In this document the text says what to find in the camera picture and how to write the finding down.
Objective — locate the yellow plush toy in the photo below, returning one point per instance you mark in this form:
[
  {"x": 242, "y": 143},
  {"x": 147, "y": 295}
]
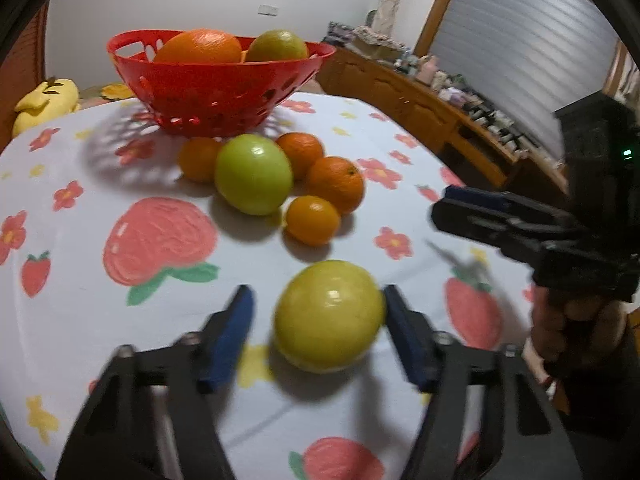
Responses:
[{"x": 45, "y": 105}]

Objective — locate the clear plastic organizer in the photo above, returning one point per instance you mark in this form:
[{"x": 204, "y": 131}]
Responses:
[{"x": 340, "y": 32}]

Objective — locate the person's right hand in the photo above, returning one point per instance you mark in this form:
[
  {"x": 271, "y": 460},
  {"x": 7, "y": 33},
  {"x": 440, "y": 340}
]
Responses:
[{"x": 547, "y": 330}]

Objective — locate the wooden louvered wardrobe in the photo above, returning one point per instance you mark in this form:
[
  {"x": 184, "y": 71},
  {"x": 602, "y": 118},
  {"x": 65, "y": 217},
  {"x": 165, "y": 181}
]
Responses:
[{"x": 25, "y": 70}]

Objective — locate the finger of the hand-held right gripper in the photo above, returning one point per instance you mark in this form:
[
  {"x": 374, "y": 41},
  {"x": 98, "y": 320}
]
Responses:
[
  {"x": 480, "y": 225},
  {"x": 475, "y": 196}
]

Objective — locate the wooden window frame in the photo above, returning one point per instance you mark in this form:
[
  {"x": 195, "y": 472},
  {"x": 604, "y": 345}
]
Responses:
[{"x": 440, "y": 15}]

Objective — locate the small tangerine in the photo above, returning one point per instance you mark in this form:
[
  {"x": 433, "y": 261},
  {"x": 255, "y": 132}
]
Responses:
[
  {"x": 197, "y": 160},
  {"x": 336, "y": 185},
  {"x": 302, "y": 152},
  {"x": 312, "y": 220}
]

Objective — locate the yellow-green apple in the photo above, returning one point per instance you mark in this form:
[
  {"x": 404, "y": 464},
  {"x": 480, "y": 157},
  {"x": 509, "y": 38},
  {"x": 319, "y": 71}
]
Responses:
[
  {"x": 327, "y": 315},
  {"x": 277, "y": 45}
]

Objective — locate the white strawberry print cloth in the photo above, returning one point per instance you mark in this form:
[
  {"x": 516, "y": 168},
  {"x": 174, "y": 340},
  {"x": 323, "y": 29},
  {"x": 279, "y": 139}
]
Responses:
[{"x": 100, "y": 310}]

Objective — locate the pink kettle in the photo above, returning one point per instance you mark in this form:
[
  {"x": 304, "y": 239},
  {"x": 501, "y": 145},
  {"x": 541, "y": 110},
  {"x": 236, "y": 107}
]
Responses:
[{"x": 429, "y": 69}]

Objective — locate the white wall switch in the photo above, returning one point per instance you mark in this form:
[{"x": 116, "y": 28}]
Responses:
[{"x": 268, "y": 9}]

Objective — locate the large orange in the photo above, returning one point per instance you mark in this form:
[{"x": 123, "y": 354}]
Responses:
[{"x": 197, "y": 47}]

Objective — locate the red perforated plastic basket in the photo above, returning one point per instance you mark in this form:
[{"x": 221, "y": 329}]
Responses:
[{"x": 210, "y": 90}]

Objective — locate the person's right forearm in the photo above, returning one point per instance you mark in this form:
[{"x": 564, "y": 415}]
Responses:
[{"x": 600, "y": 420}]

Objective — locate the grey window blind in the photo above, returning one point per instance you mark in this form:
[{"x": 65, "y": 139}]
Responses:
[{"x": 515, "y": 50}]

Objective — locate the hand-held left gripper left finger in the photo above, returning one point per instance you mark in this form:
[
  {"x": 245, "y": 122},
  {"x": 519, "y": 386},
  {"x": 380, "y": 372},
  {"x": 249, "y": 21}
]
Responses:
[{"x": 227, "y": 340}]

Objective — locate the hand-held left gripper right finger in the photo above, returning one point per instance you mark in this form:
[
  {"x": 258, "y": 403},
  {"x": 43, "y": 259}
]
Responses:
[{"x": 405, "y": 340}]

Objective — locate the wooden sideboard cabinet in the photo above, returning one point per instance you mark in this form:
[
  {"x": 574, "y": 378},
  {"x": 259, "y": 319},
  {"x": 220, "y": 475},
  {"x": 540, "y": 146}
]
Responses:
[{"x": 400, "y": 100}]

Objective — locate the patterned fabric box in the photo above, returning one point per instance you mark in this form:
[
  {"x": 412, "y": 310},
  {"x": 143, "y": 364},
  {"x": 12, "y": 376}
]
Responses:
[{"x": 380, "y": 37}]

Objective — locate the green apple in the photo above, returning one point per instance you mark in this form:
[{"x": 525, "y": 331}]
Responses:
[{"x": 252, "y": 175}]

